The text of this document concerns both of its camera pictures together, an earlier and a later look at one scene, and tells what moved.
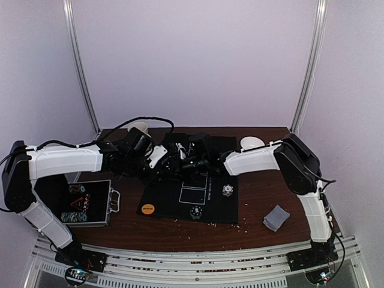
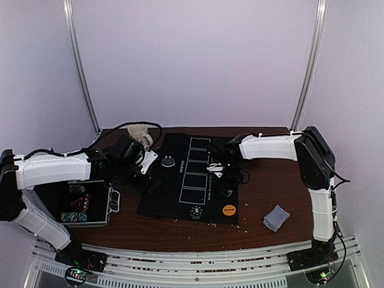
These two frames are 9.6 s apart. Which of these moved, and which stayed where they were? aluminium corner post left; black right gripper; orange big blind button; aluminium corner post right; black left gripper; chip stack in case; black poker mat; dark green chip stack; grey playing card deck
Moved: orange big blind button; black right gripper; black left gripper
Stayed: aluminium corner post left; dark green chip stack; aluminium corner post right; grey playing card deck; black poker mat; chip stack in case
